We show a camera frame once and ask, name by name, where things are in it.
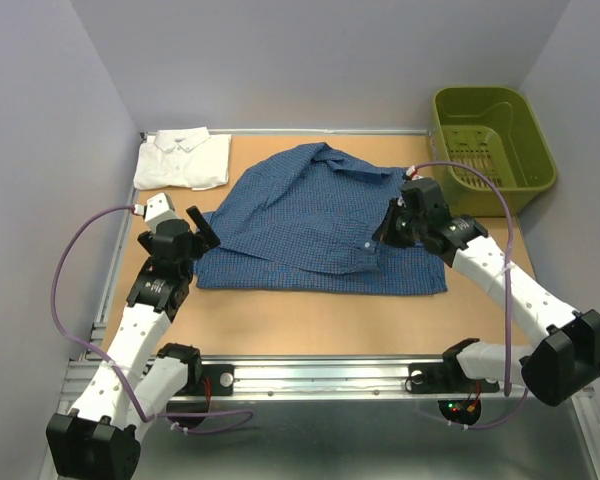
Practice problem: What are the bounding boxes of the blue checkered long sleeve shirt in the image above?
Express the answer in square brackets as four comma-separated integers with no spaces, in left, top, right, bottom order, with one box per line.
[193,142,447,296]

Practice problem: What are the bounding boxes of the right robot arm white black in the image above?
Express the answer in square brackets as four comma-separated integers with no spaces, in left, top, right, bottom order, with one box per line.
[374,173,600,406]

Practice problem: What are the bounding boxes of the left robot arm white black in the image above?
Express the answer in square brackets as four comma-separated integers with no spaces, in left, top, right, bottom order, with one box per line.
[46,195,220,479]

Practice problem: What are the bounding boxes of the folded white shirt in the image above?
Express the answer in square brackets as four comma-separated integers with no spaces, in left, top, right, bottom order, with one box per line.
[133,127,232,191]

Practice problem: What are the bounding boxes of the green plastic basket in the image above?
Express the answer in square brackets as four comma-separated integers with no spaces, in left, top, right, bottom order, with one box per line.
[427,86,558,215]

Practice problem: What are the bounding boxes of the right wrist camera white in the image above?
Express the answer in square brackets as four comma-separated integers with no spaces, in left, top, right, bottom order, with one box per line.
[404,166,422,181]

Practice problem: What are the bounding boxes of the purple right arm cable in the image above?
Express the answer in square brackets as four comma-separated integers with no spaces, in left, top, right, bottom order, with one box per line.
[407,160,529,432]

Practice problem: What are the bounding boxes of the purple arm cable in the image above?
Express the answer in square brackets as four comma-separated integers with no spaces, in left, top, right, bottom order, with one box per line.
[49,204,255,435]
[407,160,529,432]

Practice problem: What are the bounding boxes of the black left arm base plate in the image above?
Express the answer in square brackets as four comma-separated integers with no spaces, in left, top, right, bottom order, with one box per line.
[177,364,235,397]

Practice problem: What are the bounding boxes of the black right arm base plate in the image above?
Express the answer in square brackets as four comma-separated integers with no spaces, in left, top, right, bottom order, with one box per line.
[404,362,500,394]

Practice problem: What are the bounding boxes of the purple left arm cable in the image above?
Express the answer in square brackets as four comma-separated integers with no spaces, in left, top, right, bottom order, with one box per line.
[49,204,255,435]

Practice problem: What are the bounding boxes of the aluminium mounting rail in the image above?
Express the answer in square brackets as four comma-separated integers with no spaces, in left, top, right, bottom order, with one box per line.
[59,355,595,401]

